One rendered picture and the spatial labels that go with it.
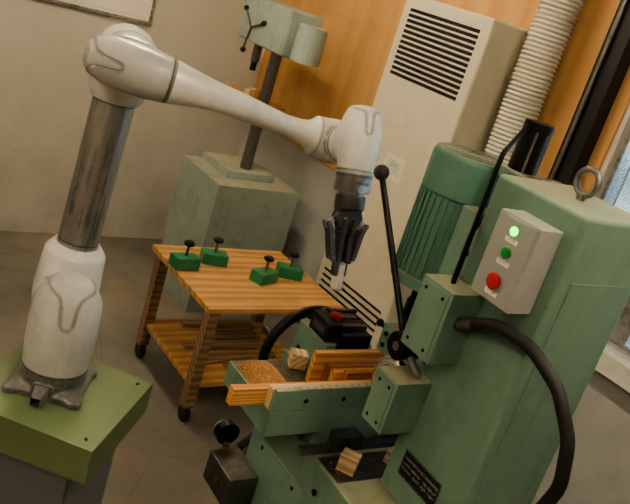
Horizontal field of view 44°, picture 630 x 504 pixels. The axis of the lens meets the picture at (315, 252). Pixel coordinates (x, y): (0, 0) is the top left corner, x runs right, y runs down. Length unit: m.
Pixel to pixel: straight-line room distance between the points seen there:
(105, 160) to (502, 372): 1.03
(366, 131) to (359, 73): 2.21
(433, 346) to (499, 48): 1.84
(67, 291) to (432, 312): 0.83
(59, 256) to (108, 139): 0.31
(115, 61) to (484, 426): 1.04
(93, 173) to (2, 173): 2.55
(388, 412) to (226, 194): 2.43
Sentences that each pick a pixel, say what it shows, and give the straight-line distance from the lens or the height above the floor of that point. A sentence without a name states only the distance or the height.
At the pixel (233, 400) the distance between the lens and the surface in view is 1.64.
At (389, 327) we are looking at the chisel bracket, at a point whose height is 1.07.
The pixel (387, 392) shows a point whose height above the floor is 1.05.
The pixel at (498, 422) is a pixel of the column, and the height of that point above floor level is 1.11.
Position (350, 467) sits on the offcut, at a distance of 1.74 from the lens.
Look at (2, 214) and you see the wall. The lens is 4.55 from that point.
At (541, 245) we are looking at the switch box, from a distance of 1.36.
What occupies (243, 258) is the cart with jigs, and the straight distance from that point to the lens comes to 3.47.
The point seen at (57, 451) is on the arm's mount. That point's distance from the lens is 1.84.
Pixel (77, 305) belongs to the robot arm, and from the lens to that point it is 1.83.
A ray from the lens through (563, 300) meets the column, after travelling 1.43.
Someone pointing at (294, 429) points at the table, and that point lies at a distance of 1.73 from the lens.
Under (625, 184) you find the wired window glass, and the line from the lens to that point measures 3.07.
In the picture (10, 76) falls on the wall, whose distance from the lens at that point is 4.32.
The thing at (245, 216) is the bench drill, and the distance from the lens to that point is 3.96.
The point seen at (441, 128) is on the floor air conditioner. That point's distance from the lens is 3.16.
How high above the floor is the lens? 1.75
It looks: 19 degrees down
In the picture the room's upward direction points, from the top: 18 degrees clockwise
